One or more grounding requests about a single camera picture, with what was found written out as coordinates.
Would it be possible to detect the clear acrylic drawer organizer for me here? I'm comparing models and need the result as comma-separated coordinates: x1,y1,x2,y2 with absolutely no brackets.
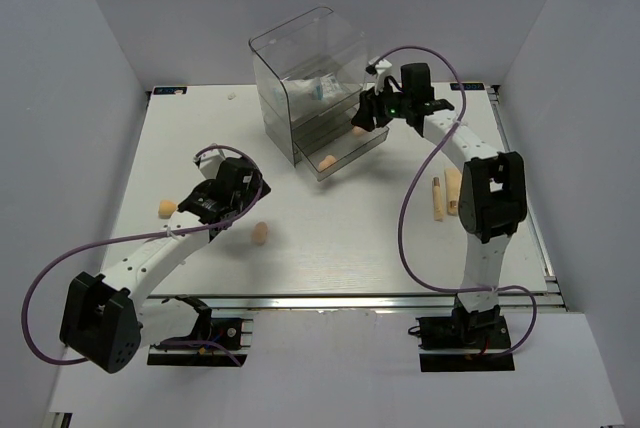
248,5,368,164

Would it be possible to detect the slim beige concealer tube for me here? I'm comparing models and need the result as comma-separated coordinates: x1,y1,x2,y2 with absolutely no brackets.
432,177,445,222

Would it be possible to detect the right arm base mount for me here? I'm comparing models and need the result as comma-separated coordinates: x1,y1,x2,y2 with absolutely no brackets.
407,306,515,373

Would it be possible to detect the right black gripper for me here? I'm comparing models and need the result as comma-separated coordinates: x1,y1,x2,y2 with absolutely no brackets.
351,78,411,133

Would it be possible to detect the clear drawer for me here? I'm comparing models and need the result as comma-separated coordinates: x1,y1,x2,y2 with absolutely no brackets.
293,104,389,182

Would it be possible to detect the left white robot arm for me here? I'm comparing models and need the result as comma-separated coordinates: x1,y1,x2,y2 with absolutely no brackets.
60,156,270,374

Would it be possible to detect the left blue table label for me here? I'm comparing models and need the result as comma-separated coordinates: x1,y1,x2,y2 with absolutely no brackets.
152,86,187,96

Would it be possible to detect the wide beige cream tube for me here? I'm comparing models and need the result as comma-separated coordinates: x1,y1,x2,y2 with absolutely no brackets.
444,168,462,216

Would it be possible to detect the blue table label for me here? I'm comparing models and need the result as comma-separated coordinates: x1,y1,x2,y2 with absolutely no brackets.
449,82,486,91
152,86,187,96

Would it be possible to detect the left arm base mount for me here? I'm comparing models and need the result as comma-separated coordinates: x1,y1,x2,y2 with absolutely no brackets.
142,295,253,368

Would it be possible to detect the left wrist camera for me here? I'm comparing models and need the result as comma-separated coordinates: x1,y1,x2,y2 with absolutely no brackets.
194,149,226,179

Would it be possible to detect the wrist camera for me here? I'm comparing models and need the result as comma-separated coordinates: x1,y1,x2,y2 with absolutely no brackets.
194,149,226,179
365,58,393,95

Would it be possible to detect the beige sponge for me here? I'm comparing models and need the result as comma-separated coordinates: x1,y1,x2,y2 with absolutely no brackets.
157,200,177,219
251,221,269,246
318,155,336,171
352,127,366,137

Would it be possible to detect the right blue table label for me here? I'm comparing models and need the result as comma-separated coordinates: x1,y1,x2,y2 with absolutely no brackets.
449,82,486,91

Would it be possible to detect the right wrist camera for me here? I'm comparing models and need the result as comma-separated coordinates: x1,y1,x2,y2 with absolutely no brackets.
365,58,393,95

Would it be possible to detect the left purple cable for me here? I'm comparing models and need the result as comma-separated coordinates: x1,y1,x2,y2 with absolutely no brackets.
20,145,264,365

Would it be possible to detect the cotton pad packet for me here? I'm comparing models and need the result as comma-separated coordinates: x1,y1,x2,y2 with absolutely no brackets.
273,79,319,108
311,73,344,101

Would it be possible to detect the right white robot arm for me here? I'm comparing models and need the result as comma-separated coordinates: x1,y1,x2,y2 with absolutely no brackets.
351,59,527,347

